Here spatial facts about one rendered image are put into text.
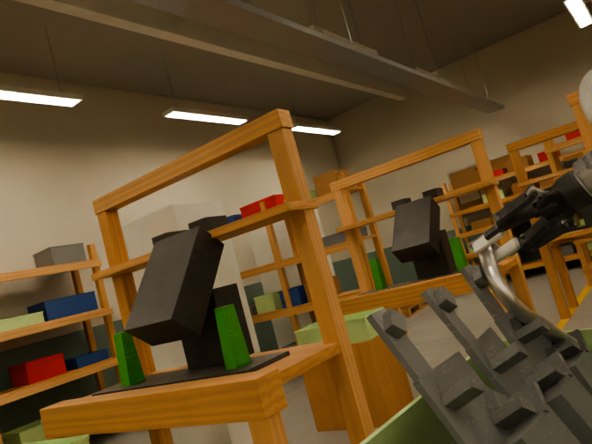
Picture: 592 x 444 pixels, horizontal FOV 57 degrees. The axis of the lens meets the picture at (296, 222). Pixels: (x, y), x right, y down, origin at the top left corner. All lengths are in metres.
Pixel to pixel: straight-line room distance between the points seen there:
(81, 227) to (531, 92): 8.54
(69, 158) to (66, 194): 0.52
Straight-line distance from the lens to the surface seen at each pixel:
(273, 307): 6.99
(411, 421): 0.99
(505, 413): 0.92
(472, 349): 0.98
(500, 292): 1.12
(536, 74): 11.86
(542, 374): 1.06
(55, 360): 6.53
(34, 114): 7.92
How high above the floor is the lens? 1.23
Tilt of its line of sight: 5 degrees up
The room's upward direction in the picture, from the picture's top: 15 degrees counter-clockwise
